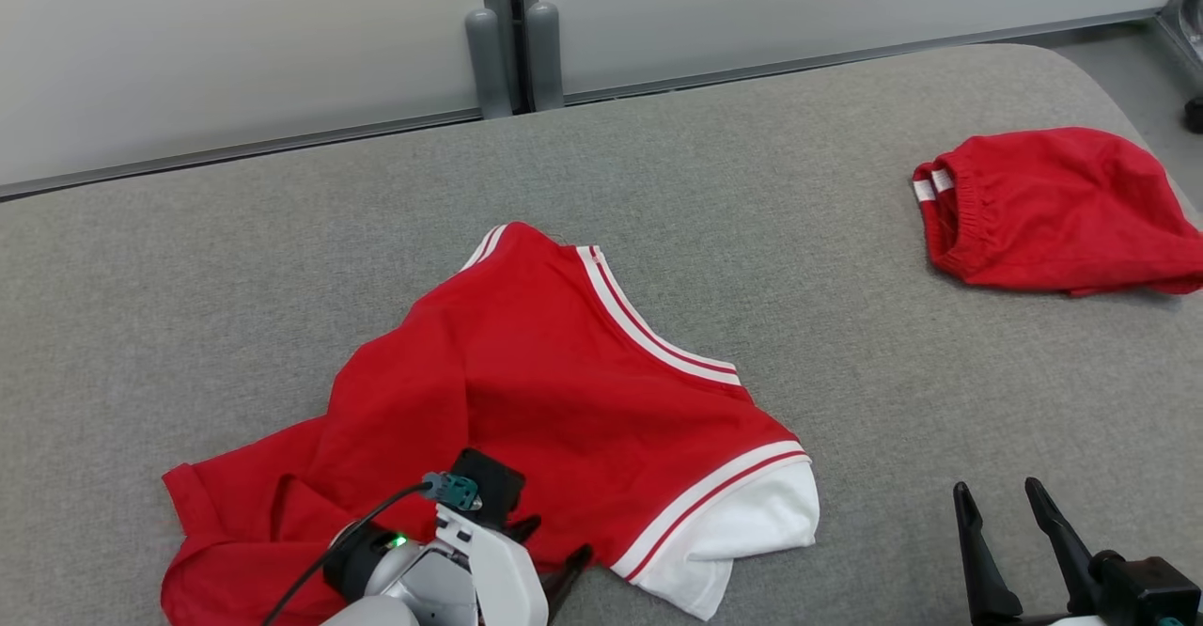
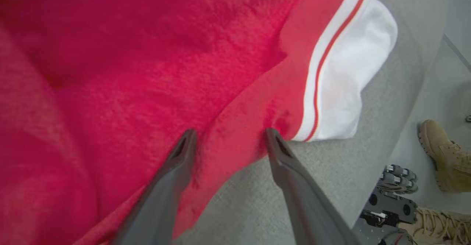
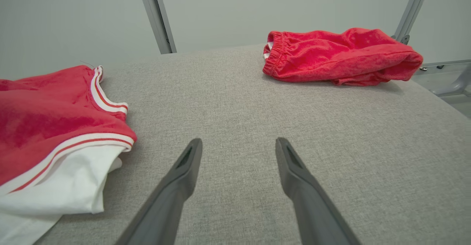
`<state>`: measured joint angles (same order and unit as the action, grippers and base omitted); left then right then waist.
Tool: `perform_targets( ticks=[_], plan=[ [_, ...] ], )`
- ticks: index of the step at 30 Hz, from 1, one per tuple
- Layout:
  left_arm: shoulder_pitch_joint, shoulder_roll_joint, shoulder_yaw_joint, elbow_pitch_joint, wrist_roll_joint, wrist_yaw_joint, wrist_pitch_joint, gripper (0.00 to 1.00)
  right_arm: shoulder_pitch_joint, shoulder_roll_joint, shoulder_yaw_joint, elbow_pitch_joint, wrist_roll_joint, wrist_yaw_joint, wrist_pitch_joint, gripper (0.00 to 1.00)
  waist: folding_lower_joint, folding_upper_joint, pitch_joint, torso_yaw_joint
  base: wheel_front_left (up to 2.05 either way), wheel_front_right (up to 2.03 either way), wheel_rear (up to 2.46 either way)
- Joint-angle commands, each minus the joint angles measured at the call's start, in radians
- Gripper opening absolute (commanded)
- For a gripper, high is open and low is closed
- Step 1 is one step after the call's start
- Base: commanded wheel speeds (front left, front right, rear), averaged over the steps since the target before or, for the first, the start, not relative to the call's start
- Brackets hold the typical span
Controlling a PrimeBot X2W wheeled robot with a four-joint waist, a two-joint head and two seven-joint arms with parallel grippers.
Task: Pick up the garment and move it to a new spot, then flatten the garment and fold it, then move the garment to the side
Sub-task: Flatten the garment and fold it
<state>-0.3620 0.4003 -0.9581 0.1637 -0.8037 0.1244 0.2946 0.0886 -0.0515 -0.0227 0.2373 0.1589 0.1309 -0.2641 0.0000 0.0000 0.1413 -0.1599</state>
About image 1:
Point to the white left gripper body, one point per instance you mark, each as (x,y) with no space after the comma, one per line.
(503,579)

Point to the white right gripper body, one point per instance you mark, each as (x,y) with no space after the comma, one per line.
(1034,619)

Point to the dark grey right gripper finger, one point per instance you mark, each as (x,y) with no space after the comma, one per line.
(1062,541)
(982,560)

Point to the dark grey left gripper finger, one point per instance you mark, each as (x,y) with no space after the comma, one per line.
(524,527)
(567,579)

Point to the red and white t-shirt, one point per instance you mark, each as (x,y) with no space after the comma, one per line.
(545,391)

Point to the red shorts with white stripes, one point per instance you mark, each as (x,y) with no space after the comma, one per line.
(1053,212)

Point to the black caster wheel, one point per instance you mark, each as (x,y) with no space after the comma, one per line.
(1194,115)

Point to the grey diagonal metal strut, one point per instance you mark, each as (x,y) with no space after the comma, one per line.
(1186,24)

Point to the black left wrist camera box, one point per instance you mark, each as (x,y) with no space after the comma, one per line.
(493,485)

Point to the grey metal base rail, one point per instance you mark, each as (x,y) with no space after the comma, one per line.
(235,148)

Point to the grey vertical partition post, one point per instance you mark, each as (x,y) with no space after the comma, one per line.
(512,43)

